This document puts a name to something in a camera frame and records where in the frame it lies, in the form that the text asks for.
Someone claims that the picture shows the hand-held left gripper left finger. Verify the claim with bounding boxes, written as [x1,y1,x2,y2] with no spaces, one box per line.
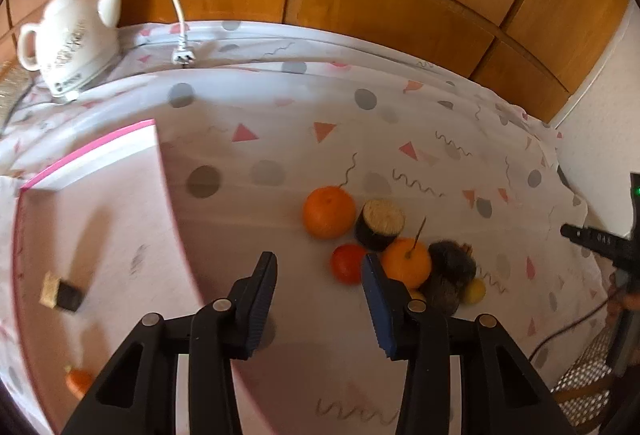
[60,251,278,435]

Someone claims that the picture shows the large dark wrinkled avocado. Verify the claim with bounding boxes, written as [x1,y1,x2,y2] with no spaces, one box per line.
[429,240,478,286]

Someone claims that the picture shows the dark cable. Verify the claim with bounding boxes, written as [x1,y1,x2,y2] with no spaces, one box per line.
[529,292,618,366]

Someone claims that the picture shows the small dark round passion fruit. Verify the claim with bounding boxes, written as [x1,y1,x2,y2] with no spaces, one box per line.
[419,276,462,316]

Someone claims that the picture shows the white patterned tablecloth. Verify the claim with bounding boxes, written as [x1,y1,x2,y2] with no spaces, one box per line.
[0,20,608,435]

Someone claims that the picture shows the cut dark-skinned eggplant piece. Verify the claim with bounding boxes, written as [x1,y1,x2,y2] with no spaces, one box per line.
[355,199,406,252]
[39,271,83,313]

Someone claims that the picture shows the pink-rimmed white tray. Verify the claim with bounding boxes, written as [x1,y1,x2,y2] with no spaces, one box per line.
[12,119,276,435]

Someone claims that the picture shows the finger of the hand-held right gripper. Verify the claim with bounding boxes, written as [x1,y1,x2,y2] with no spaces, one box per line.
[560,224,640,263]

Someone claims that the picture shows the silver kettle base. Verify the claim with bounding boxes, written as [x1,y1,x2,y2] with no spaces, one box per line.
[47,50,121,104]

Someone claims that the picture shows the white ceramic electric kettle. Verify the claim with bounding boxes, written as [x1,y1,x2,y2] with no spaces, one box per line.
[17,0,123,96]

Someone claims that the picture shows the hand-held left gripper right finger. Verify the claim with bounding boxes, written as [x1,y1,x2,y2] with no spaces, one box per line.
[361,253,583,435]

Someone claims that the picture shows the orange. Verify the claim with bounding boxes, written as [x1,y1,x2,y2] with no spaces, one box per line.
[381,216,432,290]
[302,186,357,240]

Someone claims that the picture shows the orange carrot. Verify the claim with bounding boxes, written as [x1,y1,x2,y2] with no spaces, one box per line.
[65,365,96,400]

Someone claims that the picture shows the woven chair seat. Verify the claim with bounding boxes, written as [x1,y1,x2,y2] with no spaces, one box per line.
[550,330,621,435]

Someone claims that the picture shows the red tomato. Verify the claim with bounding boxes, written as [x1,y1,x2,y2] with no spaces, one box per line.
[331,243,368,286]

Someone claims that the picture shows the white power cord with plug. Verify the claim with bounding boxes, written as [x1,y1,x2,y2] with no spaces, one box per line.
[89,0,197,67]

